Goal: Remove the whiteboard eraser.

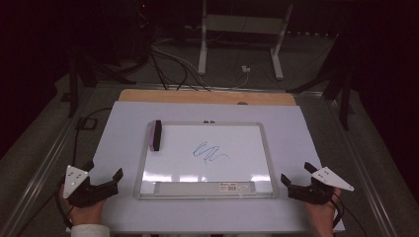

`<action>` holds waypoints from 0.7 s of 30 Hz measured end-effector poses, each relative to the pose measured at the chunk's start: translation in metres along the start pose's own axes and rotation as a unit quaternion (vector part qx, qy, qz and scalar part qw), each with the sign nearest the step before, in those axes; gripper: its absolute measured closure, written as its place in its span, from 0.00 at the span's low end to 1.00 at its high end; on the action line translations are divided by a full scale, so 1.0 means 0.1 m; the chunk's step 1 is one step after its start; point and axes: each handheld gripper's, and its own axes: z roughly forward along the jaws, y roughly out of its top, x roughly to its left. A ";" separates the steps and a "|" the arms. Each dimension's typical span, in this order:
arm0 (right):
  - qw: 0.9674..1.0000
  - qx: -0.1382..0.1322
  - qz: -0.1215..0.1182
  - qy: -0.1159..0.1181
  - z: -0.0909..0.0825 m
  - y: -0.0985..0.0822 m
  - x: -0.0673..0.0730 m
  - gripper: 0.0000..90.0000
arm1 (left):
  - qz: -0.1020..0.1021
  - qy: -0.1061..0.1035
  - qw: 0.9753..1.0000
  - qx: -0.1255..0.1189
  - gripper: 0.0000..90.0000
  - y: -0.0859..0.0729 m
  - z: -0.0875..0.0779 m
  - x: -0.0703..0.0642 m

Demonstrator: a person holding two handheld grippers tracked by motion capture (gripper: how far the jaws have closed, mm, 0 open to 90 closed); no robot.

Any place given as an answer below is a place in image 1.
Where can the silver framed whiteboard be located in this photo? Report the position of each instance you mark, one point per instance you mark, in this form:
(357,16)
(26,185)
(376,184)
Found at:
(210,164)

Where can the metal floor rail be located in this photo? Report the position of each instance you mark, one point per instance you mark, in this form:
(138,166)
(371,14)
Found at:
(365,177)
(36,177)

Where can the black metal stand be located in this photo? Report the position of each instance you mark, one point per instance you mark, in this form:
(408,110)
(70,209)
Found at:
(345,108)
(73,95)

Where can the purple and black whiteboard eraser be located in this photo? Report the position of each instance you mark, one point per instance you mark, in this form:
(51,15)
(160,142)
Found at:
(157,135)

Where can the person's right hand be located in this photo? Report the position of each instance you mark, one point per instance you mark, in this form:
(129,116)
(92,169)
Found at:
(321,215)

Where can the person's left hand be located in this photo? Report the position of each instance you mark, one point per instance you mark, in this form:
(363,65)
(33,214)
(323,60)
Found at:
(86,214)

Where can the dark equipment rack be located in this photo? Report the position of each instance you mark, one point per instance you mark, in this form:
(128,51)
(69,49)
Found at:
(138,29)

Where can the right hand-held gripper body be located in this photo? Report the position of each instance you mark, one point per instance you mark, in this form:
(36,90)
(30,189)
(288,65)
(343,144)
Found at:
(324,189)

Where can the black square floor plate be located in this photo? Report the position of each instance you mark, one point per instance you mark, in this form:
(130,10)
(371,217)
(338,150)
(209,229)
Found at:
(86,123)

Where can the white plug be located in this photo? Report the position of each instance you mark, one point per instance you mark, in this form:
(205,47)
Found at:
(245,69)

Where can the dark power strip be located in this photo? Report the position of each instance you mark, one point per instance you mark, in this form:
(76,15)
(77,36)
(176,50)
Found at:
(309,34)

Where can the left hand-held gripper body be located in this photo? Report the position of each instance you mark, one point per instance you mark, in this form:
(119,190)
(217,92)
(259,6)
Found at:
(76,184)

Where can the large white table sheet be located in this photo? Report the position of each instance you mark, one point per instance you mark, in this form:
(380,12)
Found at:
(125,212)

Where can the white metal stand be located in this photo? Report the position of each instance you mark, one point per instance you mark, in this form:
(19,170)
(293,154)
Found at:
(202,49)

